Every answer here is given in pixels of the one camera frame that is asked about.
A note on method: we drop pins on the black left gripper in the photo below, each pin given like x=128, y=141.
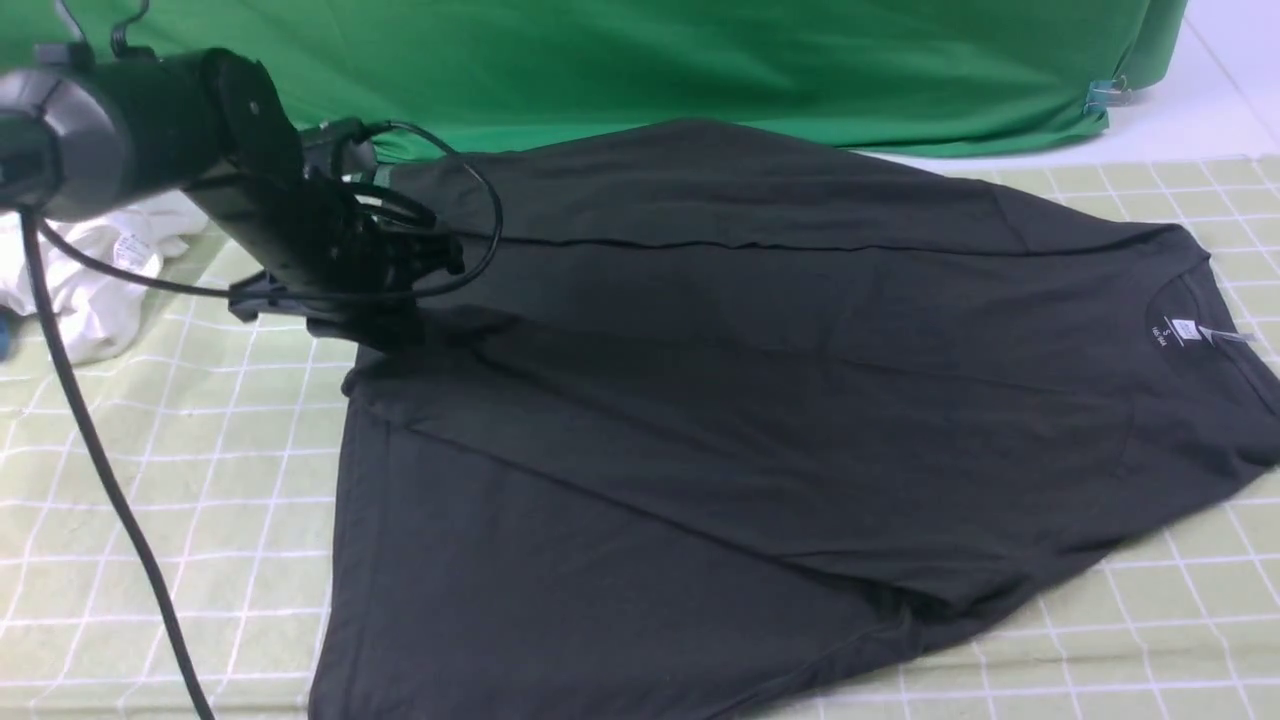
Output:
x=350, y=258

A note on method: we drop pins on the dark gray long-sleeve shirt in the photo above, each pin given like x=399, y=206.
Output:
x=733, y=416

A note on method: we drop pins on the crumpled white shirt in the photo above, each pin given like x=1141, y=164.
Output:
x=98, y=315

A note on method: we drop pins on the light green checkered tablecloth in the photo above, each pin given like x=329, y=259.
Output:
x=225, y=440

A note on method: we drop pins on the blue object at left edge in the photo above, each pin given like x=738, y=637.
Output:
x=6, y=334

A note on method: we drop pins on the green backdrop cloth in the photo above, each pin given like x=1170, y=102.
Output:
x=931, y=79

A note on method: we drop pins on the metal binder clip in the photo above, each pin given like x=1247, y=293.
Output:
x=1107, y=94

